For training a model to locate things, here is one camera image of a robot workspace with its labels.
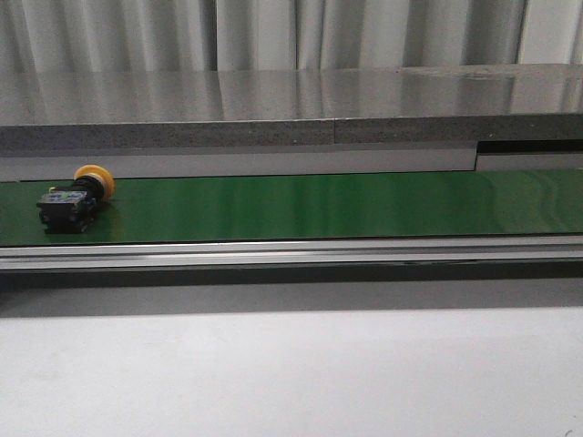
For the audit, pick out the yellow mushroom push button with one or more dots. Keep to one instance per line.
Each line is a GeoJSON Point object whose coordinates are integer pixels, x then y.
{"type": "Point", "coordinates": [71, 209]}

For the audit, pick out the grey stone countertop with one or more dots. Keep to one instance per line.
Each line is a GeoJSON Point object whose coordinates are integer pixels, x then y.
{"type": "Point", "coordinates": [62, 113]}

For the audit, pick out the green conveyor belt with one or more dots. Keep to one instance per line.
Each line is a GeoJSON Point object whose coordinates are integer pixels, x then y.
{"type": "Point", "coordinates": [312, 207]}

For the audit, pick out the white pleated curtain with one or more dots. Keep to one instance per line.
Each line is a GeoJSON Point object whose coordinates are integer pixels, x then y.
{"type": "Point", "coordinates": [101, 36]}

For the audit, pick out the aluminium conveyor frame rail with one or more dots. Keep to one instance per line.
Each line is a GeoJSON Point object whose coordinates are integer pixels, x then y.
{"type": "Point", "coordinates": [291, 252]}

